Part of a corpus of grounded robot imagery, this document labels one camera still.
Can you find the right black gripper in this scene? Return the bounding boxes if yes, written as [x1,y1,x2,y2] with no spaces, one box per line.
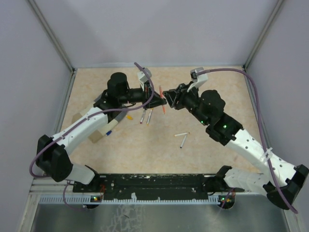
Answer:
[163,80,210,126]

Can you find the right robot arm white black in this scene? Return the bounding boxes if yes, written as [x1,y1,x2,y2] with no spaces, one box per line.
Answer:
[163,84,309,210]

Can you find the aluminium frame rail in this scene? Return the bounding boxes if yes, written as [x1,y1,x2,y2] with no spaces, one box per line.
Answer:
[29,178,67,194]

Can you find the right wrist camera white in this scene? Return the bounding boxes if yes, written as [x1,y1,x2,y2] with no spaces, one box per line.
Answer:
[187,67,208,92]

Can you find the white pen yellow end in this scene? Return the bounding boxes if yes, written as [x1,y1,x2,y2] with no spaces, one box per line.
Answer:
[146,108,153,126]

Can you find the magenta marker pen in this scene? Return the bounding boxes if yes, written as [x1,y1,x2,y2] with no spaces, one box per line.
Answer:
[140,109,147,124]

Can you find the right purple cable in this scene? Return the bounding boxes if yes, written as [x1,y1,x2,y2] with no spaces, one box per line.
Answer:
[193,68,299,214]

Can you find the purple cable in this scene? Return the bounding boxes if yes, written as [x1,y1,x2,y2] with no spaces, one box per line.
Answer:
[193,68,299,214]
[28,62,155,212]

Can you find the folded grey beige cloth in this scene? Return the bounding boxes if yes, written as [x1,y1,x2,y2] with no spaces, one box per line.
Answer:
[71,94,127,144]

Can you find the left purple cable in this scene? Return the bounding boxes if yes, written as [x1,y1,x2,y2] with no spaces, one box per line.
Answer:
[28,62,155,212]

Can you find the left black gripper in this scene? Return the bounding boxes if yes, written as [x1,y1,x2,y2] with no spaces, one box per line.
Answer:
[119,80,167,110]

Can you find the orange pen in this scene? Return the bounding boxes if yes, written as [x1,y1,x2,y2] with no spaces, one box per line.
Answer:
[159,85,166,114]

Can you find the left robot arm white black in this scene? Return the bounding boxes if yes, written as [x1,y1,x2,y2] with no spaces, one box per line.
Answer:
[35,72,167,192]

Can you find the white pen blue end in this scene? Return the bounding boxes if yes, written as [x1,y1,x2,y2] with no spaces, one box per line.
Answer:
[180,134,188,148]

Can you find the white pen dark tip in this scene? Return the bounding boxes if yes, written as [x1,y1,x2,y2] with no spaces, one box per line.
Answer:
[174,132,190,137]

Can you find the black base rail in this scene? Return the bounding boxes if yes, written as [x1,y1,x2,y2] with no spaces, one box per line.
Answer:
[73,174,230,201]

